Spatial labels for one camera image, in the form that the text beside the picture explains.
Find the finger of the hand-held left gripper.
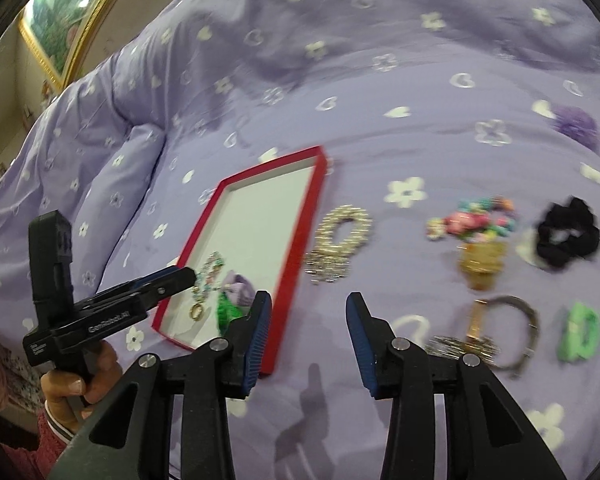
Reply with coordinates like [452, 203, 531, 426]
[130, 269, 199, 318]
[77, 266, 188, 311]

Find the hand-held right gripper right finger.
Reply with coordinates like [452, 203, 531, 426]
[345, 291, 568, 480]

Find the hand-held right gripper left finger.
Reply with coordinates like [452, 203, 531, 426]
[50, 290, 273, 480]

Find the teal bead bracelet with pendant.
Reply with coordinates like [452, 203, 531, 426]
[190, 252, 228, 322]

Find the red jewelry tray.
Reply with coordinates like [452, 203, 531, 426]
[151, 146, 327, 376]

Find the amber hair claw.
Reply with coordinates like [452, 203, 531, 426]
[455, 240, 511, 291]

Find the bronze watch bracelet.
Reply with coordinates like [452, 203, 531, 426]
[470, 295, 540, 378]

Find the colourful bead bracelet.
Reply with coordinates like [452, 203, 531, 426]
[450, 197, 520, 241]

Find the black scrunchie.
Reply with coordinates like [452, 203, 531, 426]
[536, 197, 600, 271]

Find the green hair tie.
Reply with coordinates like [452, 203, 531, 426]
[557, 302, 600, 363]

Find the person's left forearm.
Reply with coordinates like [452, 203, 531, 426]
[0, 407, 78, 480]

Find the person's left hand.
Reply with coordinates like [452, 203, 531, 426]
[40, 342, 124, 433]

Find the purple bow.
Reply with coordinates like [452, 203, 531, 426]
[222, 272, 258, 308]

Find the silver rhinestone hair clip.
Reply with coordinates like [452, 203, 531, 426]
[425, 335, 498, 361]

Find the purple floral pillow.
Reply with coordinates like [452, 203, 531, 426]
[0, 67, 168, 331]

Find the purple floral blanket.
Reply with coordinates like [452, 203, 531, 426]
[0, 0, 600, 480]

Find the gold framed painting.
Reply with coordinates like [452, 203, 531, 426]
[17, 0, 136, 88]

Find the purple pompom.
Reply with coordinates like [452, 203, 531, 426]
[552, 104, 600, 151]

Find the green chain link bracelet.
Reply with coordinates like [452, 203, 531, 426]
[212, 295, 251, 336]

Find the pearl bracelet with silver flower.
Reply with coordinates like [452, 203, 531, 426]
[304, 205, 373, 283]

